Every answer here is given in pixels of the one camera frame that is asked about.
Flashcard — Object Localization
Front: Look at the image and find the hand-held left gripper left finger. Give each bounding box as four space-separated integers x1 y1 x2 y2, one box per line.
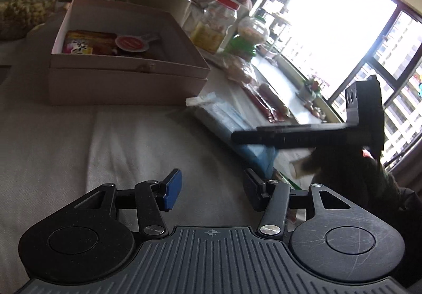
74 169 183 238

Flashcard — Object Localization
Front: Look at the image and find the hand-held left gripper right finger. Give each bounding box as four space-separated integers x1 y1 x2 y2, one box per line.
244 169 352 237

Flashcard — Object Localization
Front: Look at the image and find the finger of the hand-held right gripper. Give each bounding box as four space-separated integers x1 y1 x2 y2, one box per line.
231 124 348 150

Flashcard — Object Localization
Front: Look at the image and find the blue snack packet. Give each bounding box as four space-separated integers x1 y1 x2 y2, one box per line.
185 92 281 176

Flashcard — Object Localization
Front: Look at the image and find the pink box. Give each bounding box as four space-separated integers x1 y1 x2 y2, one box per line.
48 0 211 107

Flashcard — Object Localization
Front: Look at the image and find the large red snack bag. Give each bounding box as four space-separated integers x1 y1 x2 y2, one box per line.
63 30 120 56

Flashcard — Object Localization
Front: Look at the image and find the person's right forearm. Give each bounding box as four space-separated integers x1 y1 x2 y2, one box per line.
310 146 422 219

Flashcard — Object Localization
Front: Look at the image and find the red sausage stick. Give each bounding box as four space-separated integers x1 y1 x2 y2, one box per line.
260 82 291 117
244 90 282 124

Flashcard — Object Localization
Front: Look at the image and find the potted plant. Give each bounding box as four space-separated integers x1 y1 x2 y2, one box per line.
296 76 331 104

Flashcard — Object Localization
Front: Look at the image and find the bread in clear bag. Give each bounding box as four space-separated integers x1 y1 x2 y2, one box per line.
226 57 262 84

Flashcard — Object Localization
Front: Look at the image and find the green gumball machine toy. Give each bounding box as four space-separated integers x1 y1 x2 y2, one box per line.
226 15 270 60

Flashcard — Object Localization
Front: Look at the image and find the metal shelf rack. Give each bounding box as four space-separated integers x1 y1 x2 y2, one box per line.
253 0 295 49

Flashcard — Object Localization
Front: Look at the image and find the red-lidded plastic jar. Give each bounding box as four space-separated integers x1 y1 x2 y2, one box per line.
190 0 241 55

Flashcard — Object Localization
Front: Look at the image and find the black window frame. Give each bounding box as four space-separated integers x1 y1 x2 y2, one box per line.
328 4 422 169

